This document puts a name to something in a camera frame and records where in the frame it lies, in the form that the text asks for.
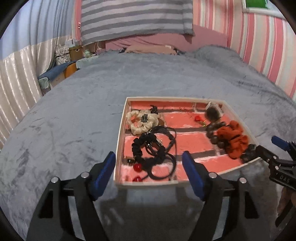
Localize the black hair claw clip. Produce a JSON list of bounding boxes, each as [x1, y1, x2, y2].
[[240, 144, 258, 163]]

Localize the orange fabric scrunchie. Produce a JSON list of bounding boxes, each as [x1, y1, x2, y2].
[[217, 120, 249, 159]]

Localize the brown wooden bead bracelet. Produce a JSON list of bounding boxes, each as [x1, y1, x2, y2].
[[206, 120, 227, 150]]

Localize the red tassel charm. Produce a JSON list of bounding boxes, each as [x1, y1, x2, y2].
[[194, 115, 207, 127]]

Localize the black hair tie red beads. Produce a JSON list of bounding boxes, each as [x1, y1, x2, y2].
[[132, 153, 177, 182]]

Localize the black braided leather bracelet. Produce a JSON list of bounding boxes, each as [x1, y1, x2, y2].
[[147, 126, 178, 160]]

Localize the black scrunchie with charm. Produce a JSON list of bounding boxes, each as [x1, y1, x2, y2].
[[132, 133, 166, 168]]

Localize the cream fabric scrunchie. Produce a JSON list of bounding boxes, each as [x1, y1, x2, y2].
[[125, 109, 159, 136]]

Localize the grey plush bed blanket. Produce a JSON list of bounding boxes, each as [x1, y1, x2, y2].
[[1, 46, 295, 240]]

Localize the beige tray with brick lining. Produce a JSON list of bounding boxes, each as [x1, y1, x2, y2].
[[113, 97, 259, 188]]

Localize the white satin curtain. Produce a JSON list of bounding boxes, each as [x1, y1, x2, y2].
[[0, 35, 71, 148]]

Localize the blue cloth on side table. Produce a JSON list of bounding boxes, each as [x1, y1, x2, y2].
[[38, 61, 76, 81]]

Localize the white framed picture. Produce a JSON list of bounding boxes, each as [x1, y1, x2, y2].
[[241, 0, 285, 20]]

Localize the patterned fabric bag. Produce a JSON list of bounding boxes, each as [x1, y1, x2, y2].
[[55, 45, 71, 65]]

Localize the brown storage box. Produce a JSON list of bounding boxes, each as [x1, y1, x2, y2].
[[69, 46, 83, 61]]

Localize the tan pillow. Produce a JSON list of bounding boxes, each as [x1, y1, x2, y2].
[[125, 45, 177, 55]]

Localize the grey striped hanging sheet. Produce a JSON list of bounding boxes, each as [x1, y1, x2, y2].
[[81, 0, 194, 45]]

